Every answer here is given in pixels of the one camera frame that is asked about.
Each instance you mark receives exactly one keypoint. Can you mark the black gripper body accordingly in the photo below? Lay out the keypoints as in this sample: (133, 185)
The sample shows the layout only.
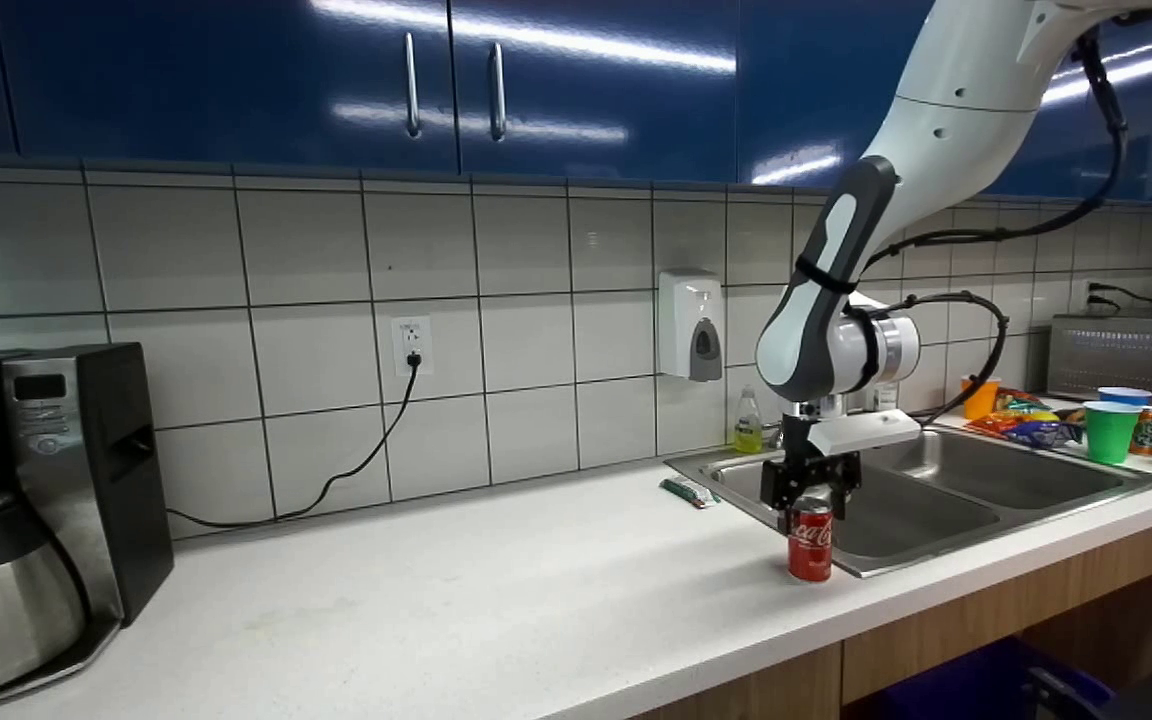
(796, 465)

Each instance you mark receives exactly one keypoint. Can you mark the red soda can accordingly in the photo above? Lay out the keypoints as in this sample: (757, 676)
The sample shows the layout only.
(808, 543)

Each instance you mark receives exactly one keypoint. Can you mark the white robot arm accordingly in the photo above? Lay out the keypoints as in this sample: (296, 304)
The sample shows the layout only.
(960, 108)

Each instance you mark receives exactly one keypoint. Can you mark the stainless steel double sink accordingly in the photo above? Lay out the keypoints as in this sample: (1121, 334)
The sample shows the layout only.
(920, 498)

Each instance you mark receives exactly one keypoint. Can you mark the green dish soap bottle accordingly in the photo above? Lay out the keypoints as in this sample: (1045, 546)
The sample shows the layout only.
(744, 431)

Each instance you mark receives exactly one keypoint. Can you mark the white soap dispenser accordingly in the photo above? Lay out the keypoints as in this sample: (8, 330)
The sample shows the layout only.
(690, 327)

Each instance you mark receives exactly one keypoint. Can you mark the colourful snack bags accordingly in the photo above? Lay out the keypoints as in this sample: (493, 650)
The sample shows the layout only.
(1022, 417)

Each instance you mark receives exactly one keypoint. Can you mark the steel appliance at right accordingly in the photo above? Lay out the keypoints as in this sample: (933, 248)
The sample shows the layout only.
(1099, 350)

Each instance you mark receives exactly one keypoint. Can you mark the blue trash bin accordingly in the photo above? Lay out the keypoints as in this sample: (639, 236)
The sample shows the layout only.
(981, 686)

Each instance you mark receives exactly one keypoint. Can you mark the green plastic cup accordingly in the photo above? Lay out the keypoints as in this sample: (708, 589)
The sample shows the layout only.
(1110, 431)

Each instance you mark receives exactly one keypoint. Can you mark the blue lid container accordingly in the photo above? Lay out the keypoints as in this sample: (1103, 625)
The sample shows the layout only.
(1134, 399)

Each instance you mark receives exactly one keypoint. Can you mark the blue upper cabinets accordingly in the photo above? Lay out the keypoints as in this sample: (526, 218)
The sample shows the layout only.
(687, 92)

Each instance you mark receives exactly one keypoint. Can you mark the black steel coffee maker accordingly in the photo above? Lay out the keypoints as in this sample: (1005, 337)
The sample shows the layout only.
(80, 504)

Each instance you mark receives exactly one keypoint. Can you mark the white wall outlet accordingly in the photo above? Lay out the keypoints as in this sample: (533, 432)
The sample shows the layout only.
(411, 337)

